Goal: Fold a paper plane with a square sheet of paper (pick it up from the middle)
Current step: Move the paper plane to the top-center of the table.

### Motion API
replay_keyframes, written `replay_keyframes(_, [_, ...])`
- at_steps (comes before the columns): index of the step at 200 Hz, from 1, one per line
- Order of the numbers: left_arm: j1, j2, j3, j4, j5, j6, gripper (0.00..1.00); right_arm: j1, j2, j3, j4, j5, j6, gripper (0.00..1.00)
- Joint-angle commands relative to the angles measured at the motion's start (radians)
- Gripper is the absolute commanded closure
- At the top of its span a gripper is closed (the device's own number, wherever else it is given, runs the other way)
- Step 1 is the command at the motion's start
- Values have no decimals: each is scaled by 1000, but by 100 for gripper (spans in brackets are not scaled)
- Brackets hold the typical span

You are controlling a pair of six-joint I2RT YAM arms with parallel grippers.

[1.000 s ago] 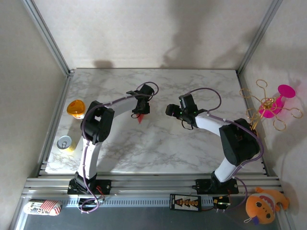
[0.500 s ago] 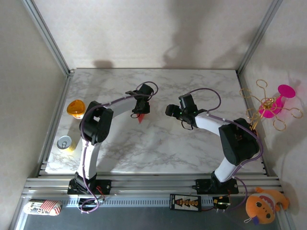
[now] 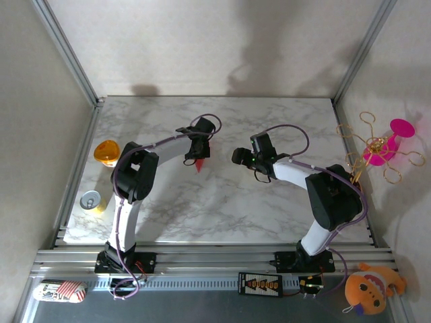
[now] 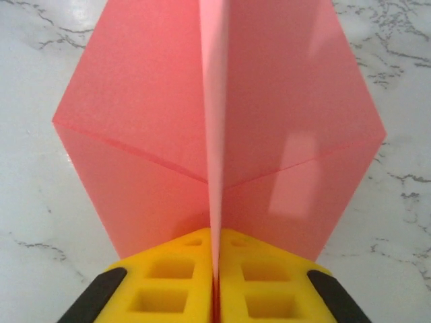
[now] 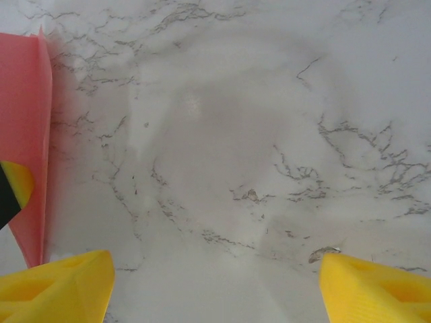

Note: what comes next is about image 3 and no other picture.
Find gold wire stand black base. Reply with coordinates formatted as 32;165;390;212
336;111;426;189

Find orange plush fish toy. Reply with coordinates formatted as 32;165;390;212
342;262;407;317

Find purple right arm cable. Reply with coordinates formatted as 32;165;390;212
261;124;370;299

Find aluminium frame post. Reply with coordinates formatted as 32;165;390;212
331;0;399;106
30;0;106;108

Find black charging board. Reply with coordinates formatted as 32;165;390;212
238;271;284;299

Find orange plastic cup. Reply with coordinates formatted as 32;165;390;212
93;139;121;168

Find grey metal sheet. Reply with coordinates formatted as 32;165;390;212
13;289;410;323

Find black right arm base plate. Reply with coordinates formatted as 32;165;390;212
274;250;336;274

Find aluminium frame rail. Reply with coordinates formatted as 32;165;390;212
29;247;400;279

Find black power connector box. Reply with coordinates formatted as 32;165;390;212
298;275;325;294

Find grey slotted cable duct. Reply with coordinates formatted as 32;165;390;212
84;276;302;292

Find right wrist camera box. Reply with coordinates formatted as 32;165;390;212
249;133;279;161

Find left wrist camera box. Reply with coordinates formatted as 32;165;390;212
193;116;216;136

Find red striped snack bag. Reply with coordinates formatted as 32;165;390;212
34;279;88;304

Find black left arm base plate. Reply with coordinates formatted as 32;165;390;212
94;251;158;274

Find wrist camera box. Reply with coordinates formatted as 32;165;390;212
193;116;216;136
249;133;279;161

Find aluminium side rail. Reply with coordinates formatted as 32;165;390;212
332;99;393;250
49;100;104;250

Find pink plastic goblet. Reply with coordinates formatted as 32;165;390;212
362;118;416;168

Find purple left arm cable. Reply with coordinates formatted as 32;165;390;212
110;113;223;301

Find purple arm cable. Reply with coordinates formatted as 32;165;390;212
261;124;370;299
110;113;223;301

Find yellow drink can silver lid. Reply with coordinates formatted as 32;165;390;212
79;190;108;216

